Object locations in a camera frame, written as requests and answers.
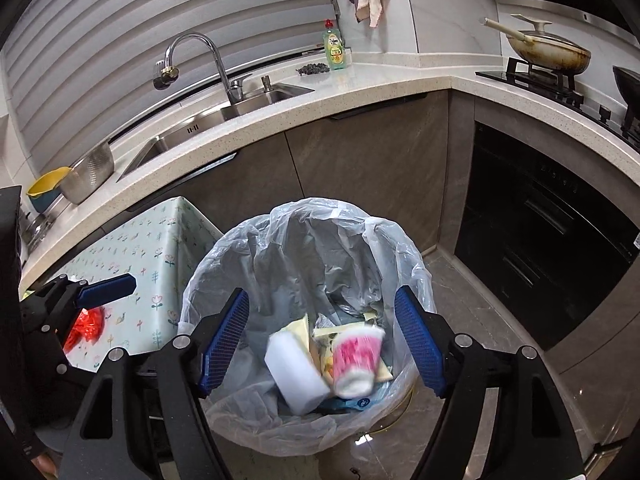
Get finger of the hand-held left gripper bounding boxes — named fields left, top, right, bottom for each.
left=20, top=274, right=137, bottom=318
left=30, top=307, right=98, bottom=378

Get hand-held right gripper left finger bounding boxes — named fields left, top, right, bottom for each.
left=62, top=287, right=251, bottom=480

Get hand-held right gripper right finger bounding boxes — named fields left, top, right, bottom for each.
left=394, top=285, right=588, bottom=480

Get red plastic bag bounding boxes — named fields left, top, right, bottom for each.
left=64, top=306, right=107, bottom=358

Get pink paper cup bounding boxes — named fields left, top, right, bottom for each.
left=331, top=325, right=386, bottom=400

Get cream paper wrapper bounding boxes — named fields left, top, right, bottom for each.
left=282, top=312, right=321, bottom=356

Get white cylindrical container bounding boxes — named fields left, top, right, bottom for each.
left=265, top=330, right=333, bottom=416

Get white blue packet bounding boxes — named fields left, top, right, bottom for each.
left=320, top=395, right=373, bottom=413

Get trash bin with clear liner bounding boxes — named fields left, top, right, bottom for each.
left=177, top=196, right=435, bottom=458

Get person's left hand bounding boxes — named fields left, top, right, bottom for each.
left=30, top=452, right=58, bottom=478

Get metal steamer rack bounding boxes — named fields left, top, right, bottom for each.
left=20, top=210, right=56, bottom=251

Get floral tablecloth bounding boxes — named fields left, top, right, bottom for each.
left=50, top=196, right=226, bottom=376

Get blue basin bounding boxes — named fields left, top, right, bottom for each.
left=27, top=192, right=63, bottom=216

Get yellow bowl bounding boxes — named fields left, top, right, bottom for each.
left=26, top=166, right=73, bottom=198

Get steel colander bowl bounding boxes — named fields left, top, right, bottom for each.
left=59, top=141, right=116, bottom=206

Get black built-in oven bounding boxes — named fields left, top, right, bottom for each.
left=455, top=120, right=640, bottom=353

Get grey base cabinets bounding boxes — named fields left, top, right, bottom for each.
left=20, top=90, right=476, bottom=286

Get stainless steel sink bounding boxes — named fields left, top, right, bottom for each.
left=116, top=82, right=316, bottom=183

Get grey window blind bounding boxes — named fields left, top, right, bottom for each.
left=0, top=0, right=346, bottom=176

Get chrome kitchen faucet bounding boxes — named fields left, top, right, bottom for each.
left=152, top=32, right=253, bottom=106

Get white stone kitchen counter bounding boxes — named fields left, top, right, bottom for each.
left=20, top=60, right=640, bottom=286

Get black gas stove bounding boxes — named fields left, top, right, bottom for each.
left=475, top=57, right=640, bottom=151

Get green dish soap bottle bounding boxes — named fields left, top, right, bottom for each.
left=322, top=19, right=347, bottom=72

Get wok with lid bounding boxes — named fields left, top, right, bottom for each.
left=481, top=14, right=592, bottom=73

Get black pan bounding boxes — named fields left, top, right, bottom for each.
left=612, top=65, right=640, bottom=111

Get yellow wire ring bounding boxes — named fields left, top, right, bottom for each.
left=372, top=385, right=413, bottom=433

